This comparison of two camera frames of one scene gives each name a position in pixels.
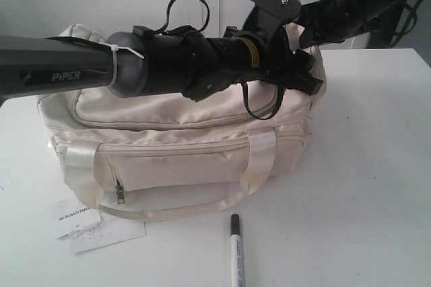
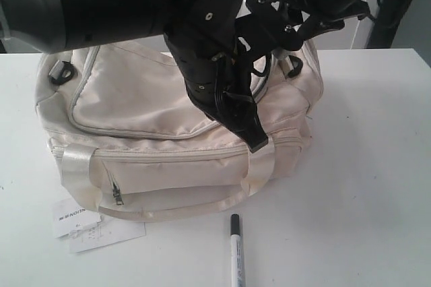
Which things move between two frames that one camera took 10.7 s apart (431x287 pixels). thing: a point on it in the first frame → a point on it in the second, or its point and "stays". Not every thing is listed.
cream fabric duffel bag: [159, 157] stays
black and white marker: [237, 272] stays
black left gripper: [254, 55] → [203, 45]
